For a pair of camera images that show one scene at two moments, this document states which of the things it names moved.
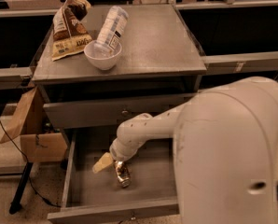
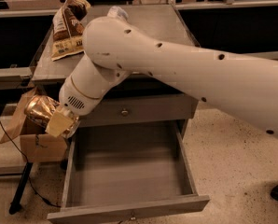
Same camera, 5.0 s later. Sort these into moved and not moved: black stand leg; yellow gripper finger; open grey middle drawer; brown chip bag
Moved: yellow gripper finger
Not moved: open grey middle drawer; brown chip bag; black stand leg
